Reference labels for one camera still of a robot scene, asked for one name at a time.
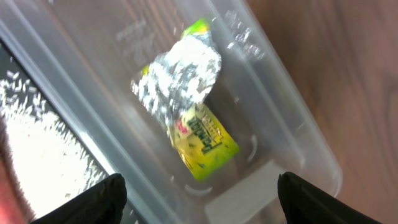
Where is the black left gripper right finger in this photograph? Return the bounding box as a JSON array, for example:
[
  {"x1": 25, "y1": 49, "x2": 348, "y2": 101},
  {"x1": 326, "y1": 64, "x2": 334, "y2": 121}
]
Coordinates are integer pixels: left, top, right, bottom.
[{"x1": 277, "y1": 172, "x2": 380, "y2": 224}]

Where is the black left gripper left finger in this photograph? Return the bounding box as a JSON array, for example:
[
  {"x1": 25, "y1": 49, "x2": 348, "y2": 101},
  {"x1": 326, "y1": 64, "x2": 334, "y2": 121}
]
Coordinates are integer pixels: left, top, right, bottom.
[{"x1": 32, "y1": 174, "x2": 127, "y2": 224}]

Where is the white rice pile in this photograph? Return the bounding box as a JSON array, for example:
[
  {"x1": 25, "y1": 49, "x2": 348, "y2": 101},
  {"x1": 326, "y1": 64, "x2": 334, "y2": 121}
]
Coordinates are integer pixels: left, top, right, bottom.
[{"x1": 1, "y1": 68, "x2": 107, "y2": 218}]

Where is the foil wrapper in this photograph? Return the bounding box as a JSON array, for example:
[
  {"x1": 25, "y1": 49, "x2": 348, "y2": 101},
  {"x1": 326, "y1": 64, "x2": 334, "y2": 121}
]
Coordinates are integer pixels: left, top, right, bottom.
[{"x1": 131, "y1": 19, "x2": 239, "y2": 181}]

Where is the black waste tray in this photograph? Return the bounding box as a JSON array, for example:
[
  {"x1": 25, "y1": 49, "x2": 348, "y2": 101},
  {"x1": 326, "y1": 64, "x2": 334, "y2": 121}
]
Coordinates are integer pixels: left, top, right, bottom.
[{"x1": 0, "y1": 39, "x2": 141, "y2": 224}]

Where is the clear plastic bin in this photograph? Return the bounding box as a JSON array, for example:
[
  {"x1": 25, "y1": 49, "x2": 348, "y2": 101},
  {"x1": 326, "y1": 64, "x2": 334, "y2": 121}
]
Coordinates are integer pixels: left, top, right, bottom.
[{"x1": 1, "y1": 0, "x2": 343, "y2": 223}]

